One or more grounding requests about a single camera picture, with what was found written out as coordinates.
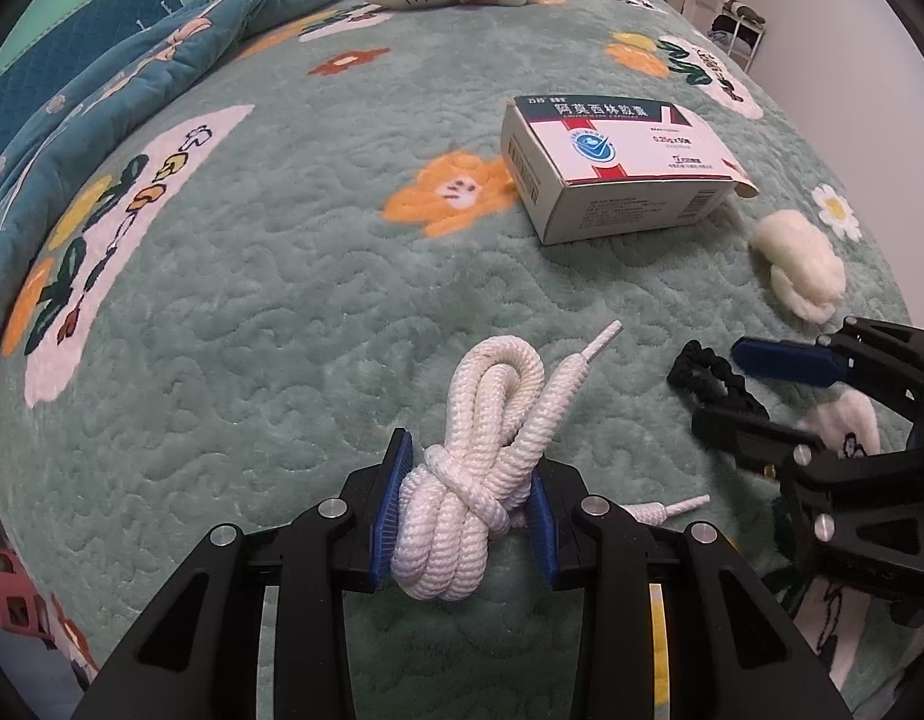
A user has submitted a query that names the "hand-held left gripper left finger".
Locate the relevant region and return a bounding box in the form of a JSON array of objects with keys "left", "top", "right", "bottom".
[{"left": 72, "top": 427, "right": 414, "bottom": 720}]

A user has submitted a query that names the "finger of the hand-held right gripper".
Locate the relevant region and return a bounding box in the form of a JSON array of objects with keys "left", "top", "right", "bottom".
[
  {"left": 690, "top": 405, "right": 834, "bottom": 482},
  {"left": 730, "top": 315, "right": 924, "bottom": 432}
]

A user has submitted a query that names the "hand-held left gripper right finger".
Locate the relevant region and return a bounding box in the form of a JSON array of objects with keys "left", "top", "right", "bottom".
[{"left": 526, "top": 457, "right": 853, "bottom": 720}]

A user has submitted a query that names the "black hair scrunchie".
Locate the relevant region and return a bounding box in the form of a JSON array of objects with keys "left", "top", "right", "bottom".
[{"left": 668, "top": 340, "right": 770, "bottom": 428}]

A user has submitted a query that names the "white rope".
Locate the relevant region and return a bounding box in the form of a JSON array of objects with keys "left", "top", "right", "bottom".
[{"left": 391, "top": 320, "right": 712, "bottom": 602}]

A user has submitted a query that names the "white crumpled tissue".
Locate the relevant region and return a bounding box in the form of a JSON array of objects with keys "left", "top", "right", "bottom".
[{"left": 747, "top": 208, "right": 847, "bottom": 326}]

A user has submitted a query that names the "green floral blanket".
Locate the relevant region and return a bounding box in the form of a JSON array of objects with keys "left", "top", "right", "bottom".
[{"left": 0, "top": 0, "right": 924, "bottom": 720}]

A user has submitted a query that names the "white medicine box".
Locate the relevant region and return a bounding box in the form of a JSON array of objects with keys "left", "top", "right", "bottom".
[{"left": 499, "top": 94, "right": 760, "bottom": 246}]

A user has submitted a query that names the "metal rack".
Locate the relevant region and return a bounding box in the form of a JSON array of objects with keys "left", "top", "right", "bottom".
[{"left": 706, "top": 4, "right": 767, "bottom": 76}]

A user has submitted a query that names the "pink plastic crate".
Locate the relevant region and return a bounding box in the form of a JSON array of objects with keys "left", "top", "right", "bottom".
[{"left": 0, "top": 546, "right": 56, "bottom": 650}]

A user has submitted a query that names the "blue floral quilt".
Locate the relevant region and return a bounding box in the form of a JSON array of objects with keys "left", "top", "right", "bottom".
[{"left": 0, "top": 0, "right": 394, "bottom": 256}]

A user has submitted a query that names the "teal quilted headboard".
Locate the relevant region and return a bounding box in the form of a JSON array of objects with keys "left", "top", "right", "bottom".
[{"left": 0, "top": 0, "right": 185, "bottom": 173}]

